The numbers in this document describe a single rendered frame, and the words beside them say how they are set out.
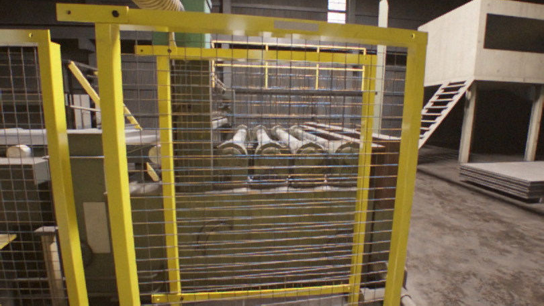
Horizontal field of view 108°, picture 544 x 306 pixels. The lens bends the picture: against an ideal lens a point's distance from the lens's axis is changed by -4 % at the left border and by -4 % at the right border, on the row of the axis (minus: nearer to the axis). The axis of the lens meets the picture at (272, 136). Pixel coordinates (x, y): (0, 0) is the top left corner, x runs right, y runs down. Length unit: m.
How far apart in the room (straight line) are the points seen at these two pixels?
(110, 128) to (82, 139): 1.22
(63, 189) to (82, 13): 0.75
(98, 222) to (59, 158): 1.03
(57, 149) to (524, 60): 10.58
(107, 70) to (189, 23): 0.30
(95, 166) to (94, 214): 0.38
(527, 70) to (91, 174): 10.81
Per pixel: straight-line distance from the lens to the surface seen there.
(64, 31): 13.20
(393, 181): 1.97
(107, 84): 0.86
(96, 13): 0.91
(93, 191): 2.12
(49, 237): 2.06
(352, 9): 12.30
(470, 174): 6.28
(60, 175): 1.28
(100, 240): 2.26
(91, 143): 2.04
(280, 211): 1.83
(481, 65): 9.00
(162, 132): 1.24
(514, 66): 9.99
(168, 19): 0.83
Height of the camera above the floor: 1.53
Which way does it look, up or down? 7 degrees down
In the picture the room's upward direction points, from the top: 1 degrees clockwise
